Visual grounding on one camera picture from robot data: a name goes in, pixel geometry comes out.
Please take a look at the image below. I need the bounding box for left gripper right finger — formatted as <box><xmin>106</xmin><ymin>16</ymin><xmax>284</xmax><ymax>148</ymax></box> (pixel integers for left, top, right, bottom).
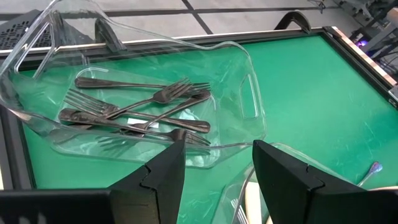
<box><xmin>252</xmin><ymin>138</ymin><xmax>398</xmax><ymax>224</ymax></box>

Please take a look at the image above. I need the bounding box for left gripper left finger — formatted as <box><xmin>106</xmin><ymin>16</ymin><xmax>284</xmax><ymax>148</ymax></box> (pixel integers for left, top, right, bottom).
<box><xmin>0</xmin><ymin>139</ymin><xmax>187</xmax><ymax>224</ymax></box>

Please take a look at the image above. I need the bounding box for pile of mixed forks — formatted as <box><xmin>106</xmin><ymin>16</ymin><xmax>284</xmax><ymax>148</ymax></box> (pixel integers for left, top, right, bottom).
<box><xmin>104</xmin><ymin>77</ymin><xmax>193</xmax><ymax>121</ymax></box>

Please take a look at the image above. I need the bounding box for clear plastic bin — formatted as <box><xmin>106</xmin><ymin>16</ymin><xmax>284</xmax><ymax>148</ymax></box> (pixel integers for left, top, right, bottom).
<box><xmin>211</xmin><ymin>141</ymin><xmax>358</xmax><ymax>224</ymax></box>
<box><xmin>0</xmin><ymin>0</ymin><xmax>267</xmax><ymax>169</ymax></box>

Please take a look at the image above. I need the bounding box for black table clamp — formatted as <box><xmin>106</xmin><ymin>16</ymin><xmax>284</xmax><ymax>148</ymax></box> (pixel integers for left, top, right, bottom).
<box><xmin>274</xmin><ymin>11</ymin><xmax>312</xmax><ymax>34</ymax></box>

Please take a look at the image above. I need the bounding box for black corner bracket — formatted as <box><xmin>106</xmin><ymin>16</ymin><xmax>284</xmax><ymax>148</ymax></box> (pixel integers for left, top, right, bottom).
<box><xmin>95</xmin><ymin>17</ymin><xmax>127</xmax><ymax>53</ymax></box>

